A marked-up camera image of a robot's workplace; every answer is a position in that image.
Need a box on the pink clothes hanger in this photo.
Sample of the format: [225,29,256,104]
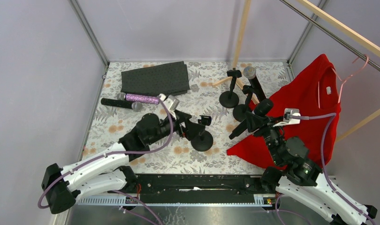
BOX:
[317,54,370,108]

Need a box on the wooden clothes rack frame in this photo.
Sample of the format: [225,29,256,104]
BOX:
[212,0,380,143]

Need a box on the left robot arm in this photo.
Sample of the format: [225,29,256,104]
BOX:
[38,110,212,214]

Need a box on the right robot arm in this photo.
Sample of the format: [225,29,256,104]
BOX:
[245,108,378,225]

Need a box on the black microphone silver grille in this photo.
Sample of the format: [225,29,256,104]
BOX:
[243,66,266,102]

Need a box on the black mic stand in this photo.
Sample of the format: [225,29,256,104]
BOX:
[190,115,213,152]
[233,85,255,122]
[219,68,242,108]

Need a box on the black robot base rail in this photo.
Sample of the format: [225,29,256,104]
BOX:
[120,174,279,205]

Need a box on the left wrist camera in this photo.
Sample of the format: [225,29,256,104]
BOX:
[158,94,180,120]

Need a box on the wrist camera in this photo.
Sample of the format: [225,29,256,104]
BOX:
[158,94,180,120]
[273,108,301,127]

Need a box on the purple glitter microphone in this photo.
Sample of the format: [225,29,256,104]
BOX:
[117,92,160,105]

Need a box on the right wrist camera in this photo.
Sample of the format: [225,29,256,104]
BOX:
[273,108,301,127]

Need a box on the red t-shirt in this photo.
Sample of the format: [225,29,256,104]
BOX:
[227,53,342,172]

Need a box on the metal hanging rod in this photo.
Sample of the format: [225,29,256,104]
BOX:
[281,0,367,62]

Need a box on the dark grey perforated felt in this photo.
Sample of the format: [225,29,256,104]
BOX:
[121,61,190,96]

